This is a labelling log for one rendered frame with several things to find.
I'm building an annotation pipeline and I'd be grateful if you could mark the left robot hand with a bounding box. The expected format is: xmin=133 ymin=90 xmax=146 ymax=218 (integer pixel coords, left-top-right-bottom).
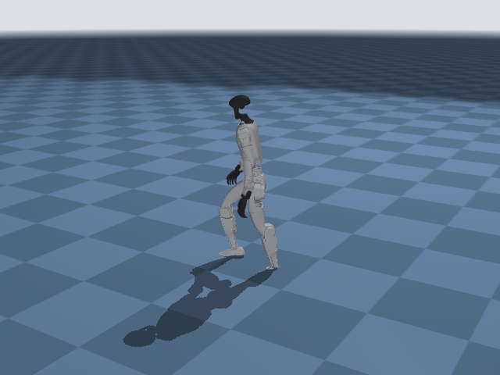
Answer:
xmin=237 ymin=191 xmax=251 ymax=218

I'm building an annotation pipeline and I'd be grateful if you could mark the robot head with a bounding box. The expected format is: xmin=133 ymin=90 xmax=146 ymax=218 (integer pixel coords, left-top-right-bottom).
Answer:
xmin=229 ymin=95 xmax=254 ymax=125

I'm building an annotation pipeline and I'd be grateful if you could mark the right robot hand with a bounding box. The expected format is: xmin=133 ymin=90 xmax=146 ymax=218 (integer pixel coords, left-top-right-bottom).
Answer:
xmin=227 ymin=164 xmax=243 ymax=185

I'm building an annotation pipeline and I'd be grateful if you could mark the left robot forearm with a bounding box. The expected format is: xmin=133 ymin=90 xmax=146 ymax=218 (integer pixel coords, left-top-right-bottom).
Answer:
xmin=242 ymin=159 xmax=255 ymax=196

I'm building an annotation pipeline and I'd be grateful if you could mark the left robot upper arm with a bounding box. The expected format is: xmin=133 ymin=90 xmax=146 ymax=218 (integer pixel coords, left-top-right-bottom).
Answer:
xmin=237 ymin=127 xmax=255 ymax=169

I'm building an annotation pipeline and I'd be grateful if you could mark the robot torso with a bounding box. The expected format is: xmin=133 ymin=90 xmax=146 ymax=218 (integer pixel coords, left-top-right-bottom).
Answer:
xmin=236 ymin=119 xmax=266 ymax=189

